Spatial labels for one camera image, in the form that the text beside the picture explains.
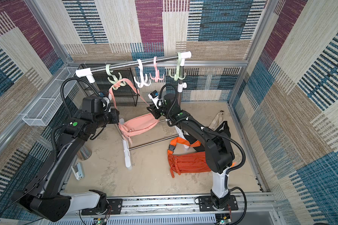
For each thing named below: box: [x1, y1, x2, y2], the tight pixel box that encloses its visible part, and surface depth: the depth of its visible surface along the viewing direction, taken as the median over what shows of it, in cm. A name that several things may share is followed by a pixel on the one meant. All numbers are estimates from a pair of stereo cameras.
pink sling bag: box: [108, 78, 159, 146], surface depth 89 cm
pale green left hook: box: [105, 63, 127, 91], surface depth 63 cm
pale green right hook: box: [169, 52, 186, 82], surface depth 67 cm
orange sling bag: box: [167, 137, 212, 179], surface depth 83 cm
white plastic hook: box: [133, 59, 151, 89], surface depth 65 cm
